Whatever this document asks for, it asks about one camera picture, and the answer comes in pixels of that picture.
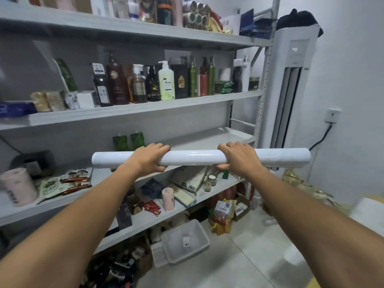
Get person's left hand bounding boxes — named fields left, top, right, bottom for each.
left=127, top=143, right=171, bottom=177

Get person's right hand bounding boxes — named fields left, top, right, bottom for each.
left=217, top=142, right=265, bottom=178

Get person's right forearm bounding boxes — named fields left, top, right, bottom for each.
left=237, top=166, right=384, bottom=288

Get person's left forearm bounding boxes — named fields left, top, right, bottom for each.
left=0, top=163, right=147, bottom=288

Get glass candle jar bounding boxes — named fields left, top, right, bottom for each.
left=203, top=174, right=218, bottom=192

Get dark blue packet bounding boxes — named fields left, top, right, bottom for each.
left=140, top=178, right=165, bottom=199

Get beige flat box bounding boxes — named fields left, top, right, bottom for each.
left=169, top=166, right=208, bottom=196

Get pink cylinder container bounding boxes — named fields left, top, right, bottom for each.
left=162, top=187, right=176, bottom=211

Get green spout pouch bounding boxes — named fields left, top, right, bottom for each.
left=113, top=134, right=130, bottom=151
left=130, top=131, right=146, bottom=147

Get white and green flat box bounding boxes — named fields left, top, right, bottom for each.
left=172, top=189, right=197, bottom=207

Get cardboard box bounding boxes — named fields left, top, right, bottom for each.
left=232, top=192, right=256, bottom=222

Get colourful snack bag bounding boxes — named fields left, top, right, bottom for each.
left=208, top=200, right=238, bottom=236

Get white plastic basket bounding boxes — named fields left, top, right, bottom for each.
left=161, top=219, right=210, bottom=265

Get green wipes packets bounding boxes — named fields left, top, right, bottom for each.
left=214, top=80, right=235, bottom=94

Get white and green pump bottle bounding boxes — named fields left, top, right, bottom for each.
left=158, top=60, right=176, bottom=101

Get black pump bottle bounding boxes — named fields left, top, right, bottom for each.
left=146, top=65, right=161, bottom=102

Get amber pump bottle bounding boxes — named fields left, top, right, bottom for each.
left=132, top=64, right=148, bottom=104

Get red and white snack packets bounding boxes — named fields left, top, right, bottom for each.
left=59, top=167, right=94, bottom=195

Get gold bags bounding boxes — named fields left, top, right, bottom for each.
left=282, top=169, right=334, bottom=205

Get black box with gold print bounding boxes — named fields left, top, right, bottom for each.
left=171, top=64, right=189, bottom=99

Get black bottle with white cap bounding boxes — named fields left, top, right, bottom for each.
left=232, top=59, right=243, bottom=93

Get dark brown shampoo bottle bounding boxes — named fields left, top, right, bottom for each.
left=106, top=51, right=130, bottom=105

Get black bottle with white label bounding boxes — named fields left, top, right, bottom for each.
left=92, top=63, right=112, bottom=107

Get group of dark bottles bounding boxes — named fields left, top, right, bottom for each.
left=81, top=237, right=152, bottom=288

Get small white box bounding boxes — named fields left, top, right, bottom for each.
left=64, top=92, right=80, bottom=110

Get green and white packet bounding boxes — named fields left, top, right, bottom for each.
left=37, top=177, right=65, bottom=205

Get beige packet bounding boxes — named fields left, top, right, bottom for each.
left=46, top=91, right=67, bottom=111
left=30, top=91, right=51, bottom=112

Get black device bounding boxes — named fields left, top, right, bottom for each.
left=10, top=151, right=56, bottom=179

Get green leaf print pouch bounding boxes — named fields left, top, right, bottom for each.
left=53, top=58, right=79, bottom=93

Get white standing air conditioner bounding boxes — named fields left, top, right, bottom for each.
left=259, top=27, right=318, bottom=179

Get white metal shelf unit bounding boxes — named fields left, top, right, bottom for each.
left=0, top=0, right=281, bottom=288

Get white carton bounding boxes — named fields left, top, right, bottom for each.
left=220, top=13, right=242, bottom=36

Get gold packets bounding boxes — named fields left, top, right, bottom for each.
left=209, top=10, right=233, bottom=35

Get pink tissue roll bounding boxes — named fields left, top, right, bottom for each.
left=0, top=168, right=38, bottom=207

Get blue box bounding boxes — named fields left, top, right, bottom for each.
left=240, top=9, right=256, bottom=35

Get stack of cardboard tubes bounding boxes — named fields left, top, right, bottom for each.
left=182, top=0, right=212, bottom=29

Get pink bottle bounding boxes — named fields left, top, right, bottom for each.
left=172, top=0, right=184, bottom=27

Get row of bottles and boxes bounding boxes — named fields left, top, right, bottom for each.
left=27, top=0, right=173, bottom=25

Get black cloth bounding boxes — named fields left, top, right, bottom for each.
left=275, top=9, right=324, bottom=38

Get black power cable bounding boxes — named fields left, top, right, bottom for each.
left=309, top=123, right=333, bottom=152

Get white wall socket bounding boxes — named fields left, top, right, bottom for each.
left=325, top=108, right=342, bottom=124

